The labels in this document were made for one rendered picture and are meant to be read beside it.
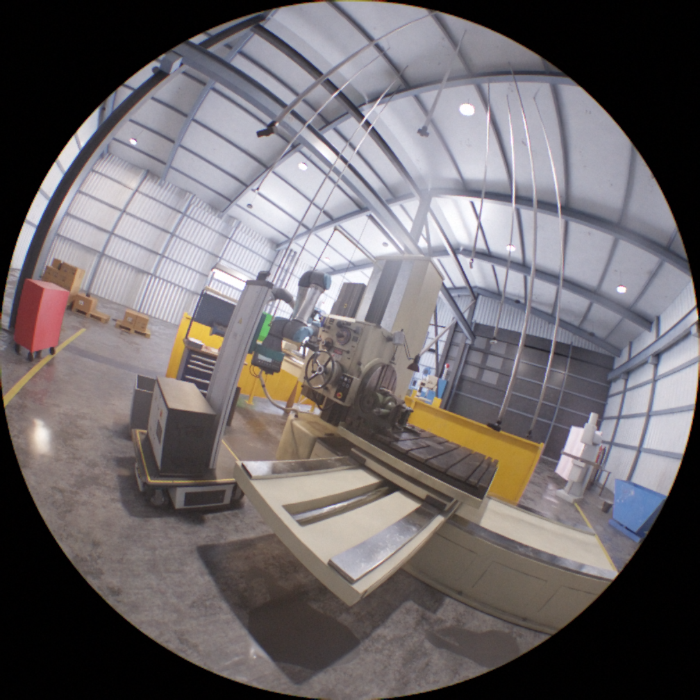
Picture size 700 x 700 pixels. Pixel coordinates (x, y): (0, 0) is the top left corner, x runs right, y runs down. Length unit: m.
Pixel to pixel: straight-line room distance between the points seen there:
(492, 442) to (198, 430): 3.88
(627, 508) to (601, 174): 7.55
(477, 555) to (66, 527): 2.66
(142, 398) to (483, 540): 3.00
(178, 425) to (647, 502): 6.94
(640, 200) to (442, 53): 5.93
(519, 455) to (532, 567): 2.44
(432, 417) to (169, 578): 4.15
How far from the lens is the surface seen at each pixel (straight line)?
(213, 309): 3.72
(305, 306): 1.67
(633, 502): 6.49
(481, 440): 4.24
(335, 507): 1.40
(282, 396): 5.43
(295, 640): 1.61
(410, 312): 2.97
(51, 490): 2.13
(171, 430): 1.64
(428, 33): 7.15
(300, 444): 2.78
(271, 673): 1.52
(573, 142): 7.55
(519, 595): 2.30
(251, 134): 11.03
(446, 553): 2.14
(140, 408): 2.56
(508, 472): 4.28
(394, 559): 1.22
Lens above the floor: 1.45
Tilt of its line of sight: 3 degrees up
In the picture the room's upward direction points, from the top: 20 degrees clockwise
